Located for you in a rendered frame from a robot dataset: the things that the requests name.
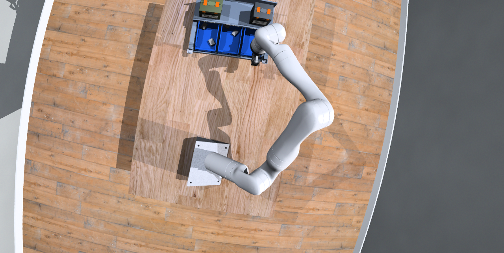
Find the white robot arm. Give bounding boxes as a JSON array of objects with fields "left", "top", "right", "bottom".
[{"left": 204, "top": 23, "right": 334, "bottom": 195}]

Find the grey metal shelf rack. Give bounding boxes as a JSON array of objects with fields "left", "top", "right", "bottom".
[{"left": 187, "top": 0, "right": 277, "bottom": 60}]

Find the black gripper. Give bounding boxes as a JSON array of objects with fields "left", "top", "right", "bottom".
[{"left": 250, "top": 44, "right": 263, "bottom": 66}]

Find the olive green case with orange latches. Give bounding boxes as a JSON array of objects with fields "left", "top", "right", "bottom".
[{"left": 199, "top": 0, "right": 223, "bottom": 19}]

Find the black case with orange grip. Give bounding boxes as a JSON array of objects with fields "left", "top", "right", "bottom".
[{"left": 249, "top": 2, "right": 274, "bottom": 26}]

